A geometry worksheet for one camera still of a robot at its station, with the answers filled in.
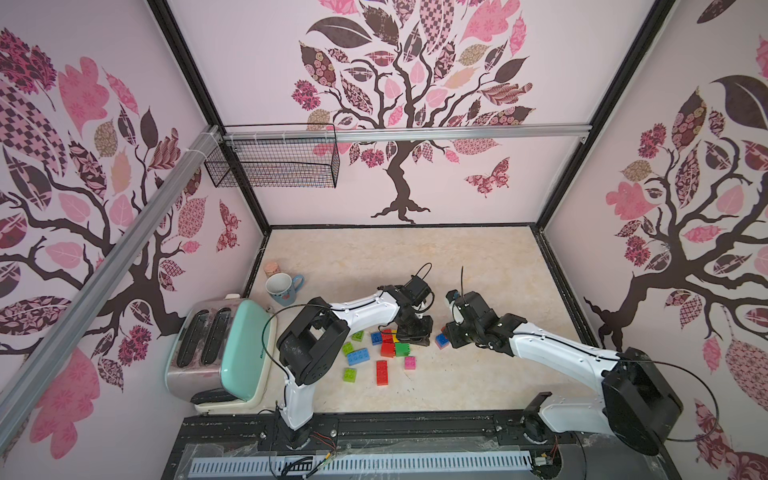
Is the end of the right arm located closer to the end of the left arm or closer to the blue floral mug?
the end of the left arm

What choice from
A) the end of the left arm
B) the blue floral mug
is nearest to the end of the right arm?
the end of the left arm

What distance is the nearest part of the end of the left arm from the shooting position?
0.68m
